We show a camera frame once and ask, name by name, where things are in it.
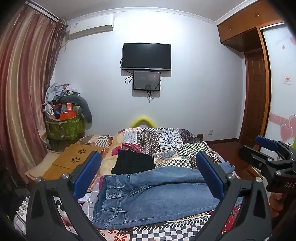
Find grey neck pillow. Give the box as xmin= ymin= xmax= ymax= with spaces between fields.
xmin=59 ymin=94 xmax=93 ymax=122

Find pile of clothes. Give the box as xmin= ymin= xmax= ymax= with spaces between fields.
xmin=45 ymin=83 xmax=80 ymax=104

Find black folded garment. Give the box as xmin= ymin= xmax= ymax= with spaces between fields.
xmin=111 ymin=149 xmax=156 ymax=175

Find small black monitor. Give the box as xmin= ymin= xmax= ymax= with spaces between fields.
xmin=133 ymin=71 xmax=161 ymax=91

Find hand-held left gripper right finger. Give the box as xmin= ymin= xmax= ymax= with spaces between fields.
xmin=192 ymin=151 xmax=271 ymax=241

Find white air conditioner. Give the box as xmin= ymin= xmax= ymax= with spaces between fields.
xmin=67 ymin=14 xmax=115 ymax=39

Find black wall television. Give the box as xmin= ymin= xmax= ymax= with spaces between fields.
xmin=122 ymin=43 xmax=172 ymax=71

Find patchwork quilt bed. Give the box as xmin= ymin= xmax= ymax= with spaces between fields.
xmin=92 ymin=127 xmax=245 ymax=241

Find orange box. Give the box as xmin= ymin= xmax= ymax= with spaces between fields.
xmin=59 ymin=111 xmax=77 ymax=121

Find brown wooden door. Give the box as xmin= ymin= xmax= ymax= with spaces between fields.
xmin=239 ymin=49 xmax=268 ymax=148

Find striped maroon curtain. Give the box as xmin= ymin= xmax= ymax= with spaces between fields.
xmin=0 ymin=5 xmax=68 ymax=186

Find white wardrobe sliding door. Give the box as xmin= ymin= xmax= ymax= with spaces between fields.
xmin=261 ymin=22 xmax=296 ymax=145

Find wooden lap desk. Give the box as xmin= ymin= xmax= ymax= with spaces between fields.
xmin=43 ymin=144 xmax=104 ymax=181

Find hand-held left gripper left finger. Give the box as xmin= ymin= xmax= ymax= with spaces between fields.
xmin=25 ymin=151 xmax=104 ymax=241

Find white crumpled cloth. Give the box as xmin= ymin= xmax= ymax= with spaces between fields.
xmin=77 ymin=192 xmax=92 ymax=204

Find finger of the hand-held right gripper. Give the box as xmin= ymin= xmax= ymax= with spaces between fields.
xmin=238 ymin=145 xmax=275 ymax=180
xmin=255 ymin=136 xmax=296 ymax=161

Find green fabric basket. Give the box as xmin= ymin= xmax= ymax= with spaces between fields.
xmin=45 ymin=115 xmax=85 ymax=141

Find blue denim pants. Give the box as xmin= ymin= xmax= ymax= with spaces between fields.
xmin=92 ymin=162 xmax=244 ymax=230

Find person's right hand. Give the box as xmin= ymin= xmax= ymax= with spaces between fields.
xmin=269 ymin=192 xmax=284 ymax=218

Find yellow foam ring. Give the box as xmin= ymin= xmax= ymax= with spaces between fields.
xmin=130 ymin=115 xmax=158 ymax=128

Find wooden overhead cabinet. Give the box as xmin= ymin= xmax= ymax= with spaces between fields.
xmin=217 ymin=0 xmax=285 ymax=53

